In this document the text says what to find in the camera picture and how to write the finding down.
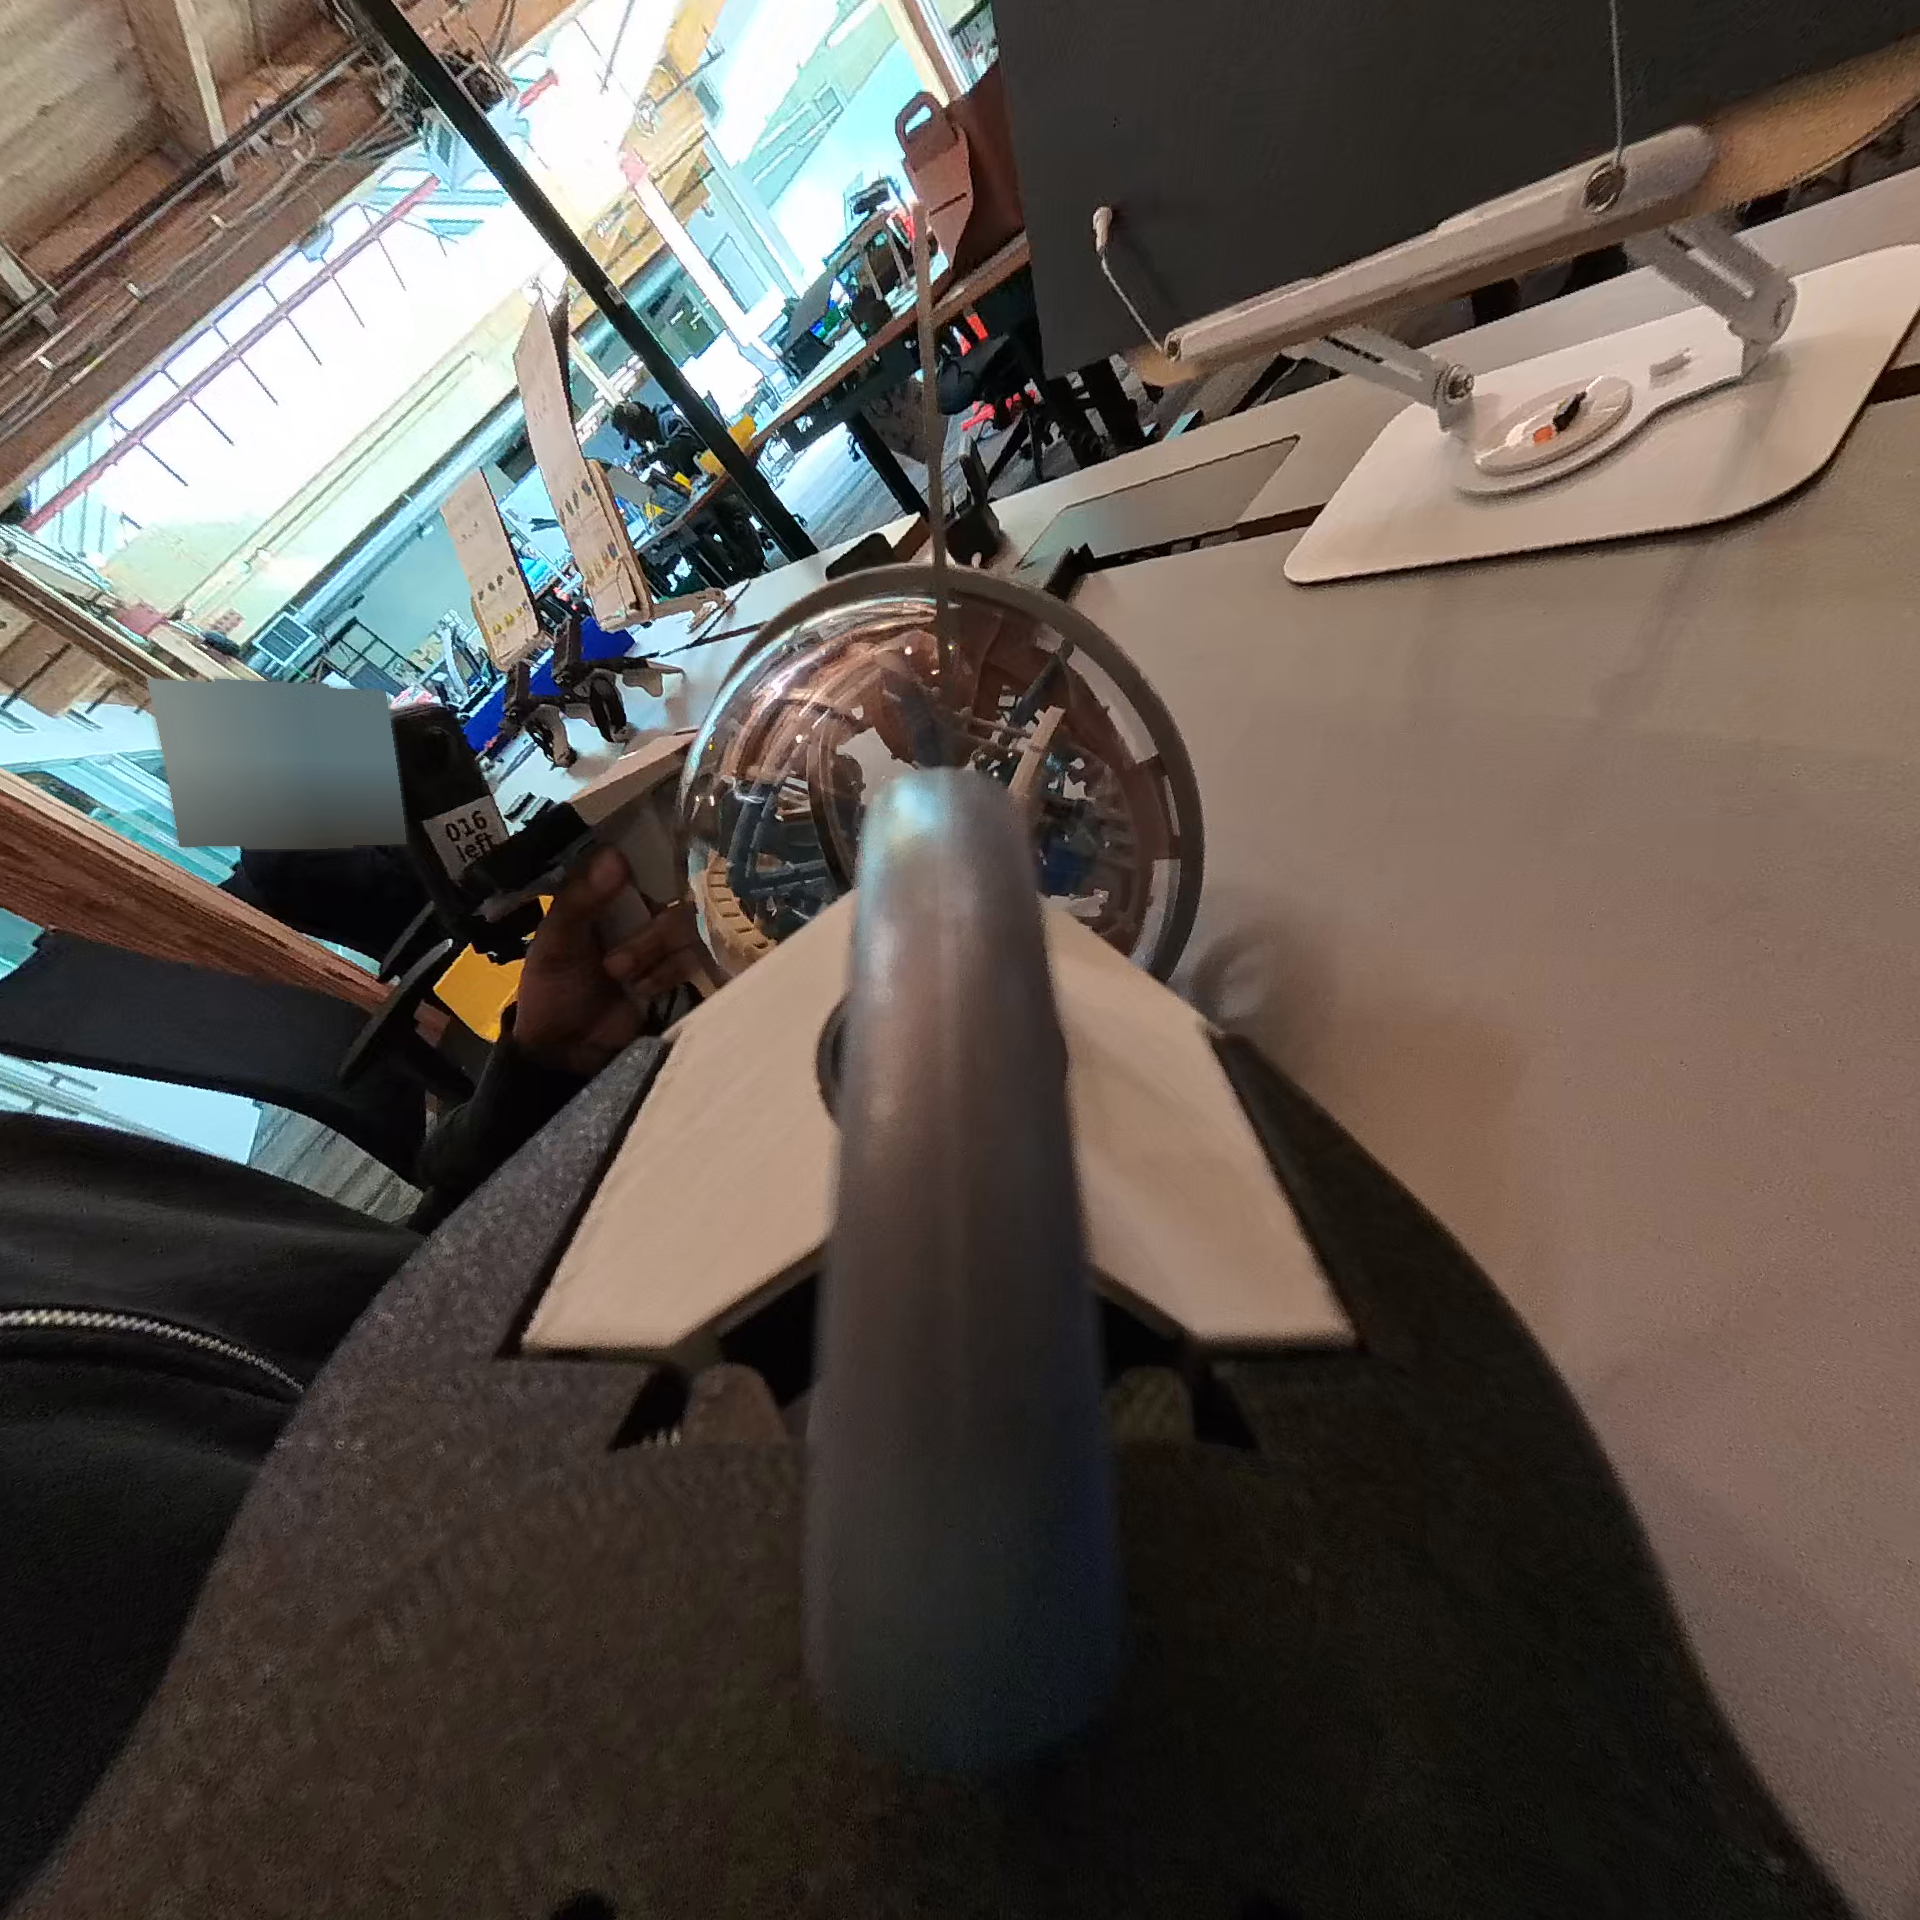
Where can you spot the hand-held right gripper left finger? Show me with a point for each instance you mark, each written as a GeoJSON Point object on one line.
{"type": "Point", "coordinates": [704, 1185]}

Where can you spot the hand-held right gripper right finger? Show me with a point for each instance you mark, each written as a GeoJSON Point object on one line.
{"type": "Point", "coordinates": [1201, 1185]}

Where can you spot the clear plastic maze ball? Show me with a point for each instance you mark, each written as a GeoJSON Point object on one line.
{"type": "Point", "coordinates": [780, 751]}

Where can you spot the small black robot arm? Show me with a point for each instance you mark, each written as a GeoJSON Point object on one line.
{"type": "Point", "coordinates": [608, 683]}
{"type": "Point", "coordinates": [540, 715]}

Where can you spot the person's left forearm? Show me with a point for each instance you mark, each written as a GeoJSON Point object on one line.
{"type": "Point", "coordinates": [493, 1142]}

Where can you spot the person's left hand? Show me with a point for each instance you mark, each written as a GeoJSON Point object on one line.
{"type": "Point", "coordinates": [579, 1004]}

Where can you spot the cardboard sign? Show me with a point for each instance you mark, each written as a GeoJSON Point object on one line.
{"type": "Point", "coordinates": [579, 465]}
{"type": "Point", "coordinates": [487, 569]}

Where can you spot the yellow storage bin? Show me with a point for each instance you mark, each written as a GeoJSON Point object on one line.
{"type": "Point", "coordinates": [481, 991]}

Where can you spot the black diagonal pole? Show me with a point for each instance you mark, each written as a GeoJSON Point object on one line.
{"type": "Point", "coordinates": [600, 285]}

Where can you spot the person's black jacket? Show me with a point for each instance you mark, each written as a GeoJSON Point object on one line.
{"type": "Point", "coordinates": [148, 1501]}

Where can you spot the white folding stand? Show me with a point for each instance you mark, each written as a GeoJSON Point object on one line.
{"type": "Point", "coordinates": [1499, 510]}

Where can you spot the brown carrier bag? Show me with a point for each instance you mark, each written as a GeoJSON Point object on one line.
{"type": "Point", "coordinates": [960, 165]}

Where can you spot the black partition panel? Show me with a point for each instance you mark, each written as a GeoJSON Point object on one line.
{"type": "Point", "coordinates": [1348, 135]}

